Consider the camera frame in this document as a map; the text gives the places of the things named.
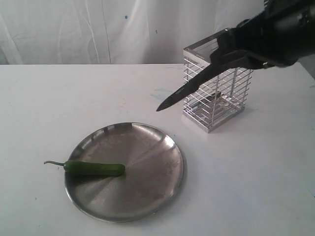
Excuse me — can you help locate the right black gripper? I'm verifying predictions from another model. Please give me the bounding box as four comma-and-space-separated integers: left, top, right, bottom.
209, 18, 296, 71

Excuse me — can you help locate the black knife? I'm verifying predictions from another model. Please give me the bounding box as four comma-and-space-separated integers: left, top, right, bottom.
156, 62, 238, 112

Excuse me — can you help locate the green chili pepper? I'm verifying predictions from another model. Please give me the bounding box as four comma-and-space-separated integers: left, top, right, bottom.
44, 160, 126, 177

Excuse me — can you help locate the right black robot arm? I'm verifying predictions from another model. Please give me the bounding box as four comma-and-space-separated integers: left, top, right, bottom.
210, 0, 315, 70

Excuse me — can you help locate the round stainless steel plate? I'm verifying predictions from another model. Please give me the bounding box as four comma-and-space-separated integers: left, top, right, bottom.
64, 122, 185, 222

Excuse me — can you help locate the white backdrop curtain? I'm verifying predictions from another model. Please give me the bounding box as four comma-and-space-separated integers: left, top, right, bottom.
0, 0, 264, 64

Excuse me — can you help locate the wire metal utensil holder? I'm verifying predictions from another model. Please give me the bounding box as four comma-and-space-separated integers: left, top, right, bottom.
183, 39, 252, 133

